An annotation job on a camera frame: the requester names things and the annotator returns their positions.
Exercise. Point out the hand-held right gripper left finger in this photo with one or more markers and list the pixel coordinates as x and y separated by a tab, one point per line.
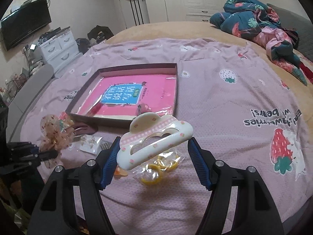
110	162

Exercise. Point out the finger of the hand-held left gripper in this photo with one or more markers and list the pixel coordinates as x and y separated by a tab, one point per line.
33	148
46	154

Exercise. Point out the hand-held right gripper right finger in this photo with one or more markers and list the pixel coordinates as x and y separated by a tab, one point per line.
195	161

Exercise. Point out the orange hair accessory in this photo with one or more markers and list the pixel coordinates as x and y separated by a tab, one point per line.
121	172

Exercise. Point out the clear earring packet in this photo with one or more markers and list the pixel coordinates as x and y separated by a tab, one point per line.
90	144

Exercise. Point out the cream cloud hair clip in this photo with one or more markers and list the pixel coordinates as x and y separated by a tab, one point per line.
181	129

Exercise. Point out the yellow hoop earrings packet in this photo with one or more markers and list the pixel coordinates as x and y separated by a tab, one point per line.
149	180

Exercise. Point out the brown cardboard box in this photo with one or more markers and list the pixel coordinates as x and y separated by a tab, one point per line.
97	121

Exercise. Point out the pink hair accessory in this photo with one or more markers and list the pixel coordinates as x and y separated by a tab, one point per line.
144	107

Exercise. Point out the colourful hair bow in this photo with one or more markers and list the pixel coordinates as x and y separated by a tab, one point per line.
66	121

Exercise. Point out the dark red hair clip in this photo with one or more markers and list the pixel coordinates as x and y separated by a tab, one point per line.
85	129

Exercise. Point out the person's green clothing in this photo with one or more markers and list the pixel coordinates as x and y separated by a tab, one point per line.
12	213

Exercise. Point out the pink strawberry print blanket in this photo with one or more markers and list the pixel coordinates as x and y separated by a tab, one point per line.
232	102

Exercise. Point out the pink book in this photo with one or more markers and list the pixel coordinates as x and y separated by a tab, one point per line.
156	95

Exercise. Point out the white drawer cabinet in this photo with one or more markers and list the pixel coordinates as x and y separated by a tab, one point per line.
61	46

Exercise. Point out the black flat television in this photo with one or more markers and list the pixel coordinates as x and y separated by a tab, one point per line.
24	24

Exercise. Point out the dark grey bag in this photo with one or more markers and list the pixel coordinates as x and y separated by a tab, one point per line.
83	45

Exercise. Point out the black bag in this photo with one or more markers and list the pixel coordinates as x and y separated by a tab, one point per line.
100	33

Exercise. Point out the tan bed sheet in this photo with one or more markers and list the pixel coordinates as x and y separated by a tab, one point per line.
171	29

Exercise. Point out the dark floral quilt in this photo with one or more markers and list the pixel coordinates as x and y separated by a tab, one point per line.
244	22

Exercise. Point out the black coat stand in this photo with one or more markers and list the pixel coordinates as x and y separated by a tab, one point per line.
137	12

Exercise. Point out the white wardrobe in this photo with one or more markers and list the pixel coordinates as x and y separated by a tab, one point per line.
183	0

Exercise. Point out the grey padded bed frame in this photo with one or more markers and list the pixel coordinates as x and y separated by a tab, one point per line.
27	95

